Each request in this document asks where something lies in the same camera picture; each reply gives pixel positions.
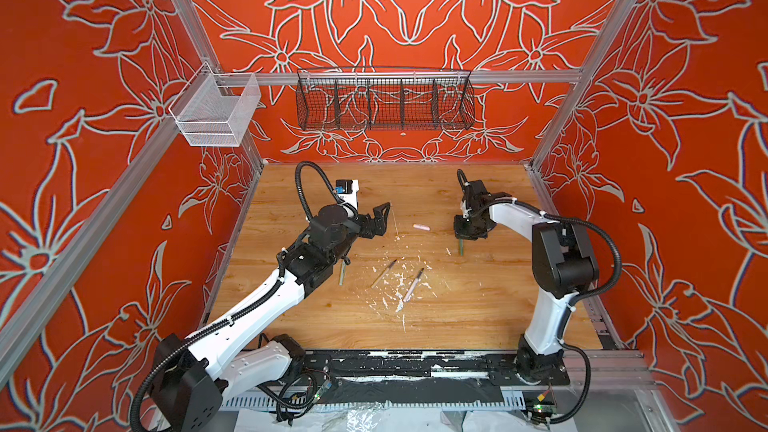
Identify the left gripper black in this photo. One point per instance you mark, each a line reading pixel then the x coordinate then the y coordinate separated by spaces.
pixel 377 226

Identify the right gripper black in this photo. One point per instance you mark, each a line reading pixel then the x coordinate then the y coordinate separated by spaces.
pixel 459 231

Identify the pink pen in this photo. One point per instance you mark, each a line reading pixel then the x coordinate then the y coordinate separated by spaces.
pixel 413 285

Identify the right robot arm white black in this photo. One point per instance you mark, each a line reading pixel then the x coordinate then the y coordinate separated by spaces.
pixel 572 260

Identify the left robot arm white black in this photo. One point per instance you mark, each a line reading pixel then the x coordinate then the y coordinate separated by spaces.
pixel 191 377

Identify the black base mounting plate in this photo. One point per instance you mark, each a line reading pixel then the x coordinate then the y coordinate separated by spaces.
pixel 496 366

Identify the clear plastic bin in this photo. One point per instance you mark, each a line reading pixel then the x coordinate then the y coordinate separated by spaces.
pixel 215 110

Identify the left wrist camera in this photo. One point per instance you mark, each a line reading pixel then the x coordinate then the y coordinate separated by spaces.
pixel 347 190

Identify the black wire basket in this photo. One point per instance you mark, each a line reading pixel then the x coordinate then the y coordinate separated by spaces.
pixel 366 98

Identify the grey cable duct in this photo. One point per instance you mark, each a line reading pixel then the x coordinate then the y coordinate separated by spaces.
pixel 260 402

